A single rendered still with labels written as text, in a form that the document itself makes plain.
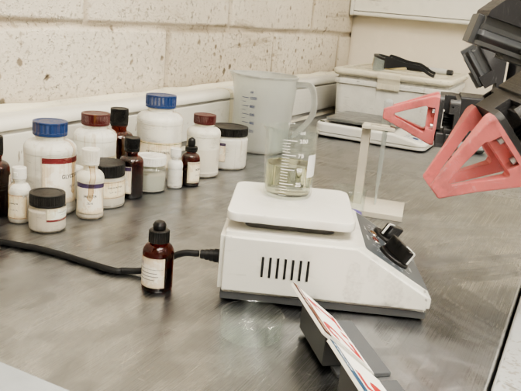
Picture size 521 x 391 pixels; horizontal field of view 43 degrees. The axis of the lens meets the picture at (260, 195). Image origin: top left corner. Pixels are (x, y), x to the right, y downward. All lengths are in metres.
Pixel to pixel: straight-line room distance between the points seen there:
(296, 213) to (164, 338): 0.17
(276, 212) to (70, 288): 0.21
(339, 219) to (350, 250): 0.03
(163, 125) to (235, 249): 0.44
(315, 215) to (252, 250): 0.07
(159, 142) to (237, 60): 0.51
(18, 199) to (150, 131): 0.28
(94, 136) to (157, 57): 0.33
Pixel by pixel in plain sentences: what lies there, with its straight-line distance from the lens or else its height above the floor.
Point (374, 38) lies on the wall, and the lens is 2.13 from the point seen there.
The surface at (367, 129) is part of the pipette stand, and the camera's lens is 0.95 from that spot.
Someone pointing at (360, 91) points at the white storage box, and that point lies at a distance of 1.74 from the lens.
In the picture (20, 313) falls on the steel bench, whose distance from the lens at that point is 0.60.
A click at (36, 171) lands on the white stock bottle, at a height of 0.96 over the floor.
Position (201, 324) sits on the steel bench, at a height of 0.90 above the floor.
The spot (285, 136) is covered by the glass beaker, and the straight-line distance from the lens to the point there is 0.64.
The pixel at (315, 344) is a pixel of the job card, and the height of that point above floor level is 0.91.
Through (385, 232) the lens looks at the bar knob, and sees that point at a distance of 0.69.
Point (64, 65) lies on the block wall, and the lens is 1.04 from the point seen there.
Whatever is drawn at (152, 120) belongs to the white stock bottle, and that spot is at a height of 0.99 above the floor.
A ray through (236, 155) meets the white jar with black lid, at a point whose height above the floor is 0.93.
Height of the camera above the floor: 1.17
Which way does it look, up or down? 16 degrees down
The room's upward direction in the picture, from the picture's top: 5 degrees clockwise
